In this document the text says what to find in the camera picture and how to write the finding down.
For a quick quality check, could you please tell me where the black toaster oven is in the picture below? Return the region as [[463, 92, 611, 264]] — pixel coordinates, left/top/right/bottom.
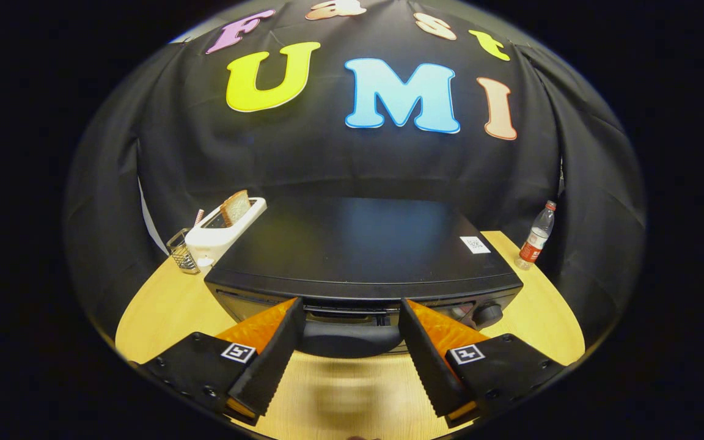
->
[[203, 197, 524, 360]]

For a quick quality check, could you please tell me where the white pop-up toaster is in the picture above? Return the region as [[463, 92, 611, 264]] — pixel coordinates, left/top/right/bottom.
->
[[185, 197, 268, 268]]

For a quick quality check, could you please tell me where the wire mesh utensil holder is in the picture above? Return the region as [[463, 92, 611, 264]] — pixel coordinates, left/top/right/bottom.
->
[[166, 228, 200, 275]]

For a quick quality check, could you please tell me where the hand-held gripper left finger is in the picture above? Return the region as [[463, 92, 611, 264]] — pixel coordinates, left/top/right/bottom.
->
[[129, 297, 307, 427]]

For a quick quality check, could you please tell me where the brown bread slice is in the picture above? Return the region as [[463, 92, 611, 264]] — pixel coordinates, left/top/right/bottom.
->
[[219, 189, 251, 227]]

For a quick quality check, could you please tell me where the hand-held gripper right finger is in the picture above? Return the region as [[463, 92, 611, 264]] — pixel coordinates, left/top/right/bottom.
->
[[397, 298, 567, 428]]

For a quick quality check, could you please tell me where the red label water bottle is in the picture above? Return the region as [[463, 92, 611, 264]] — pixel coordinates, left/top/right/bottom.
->
[[515, 200, 557, 271]]

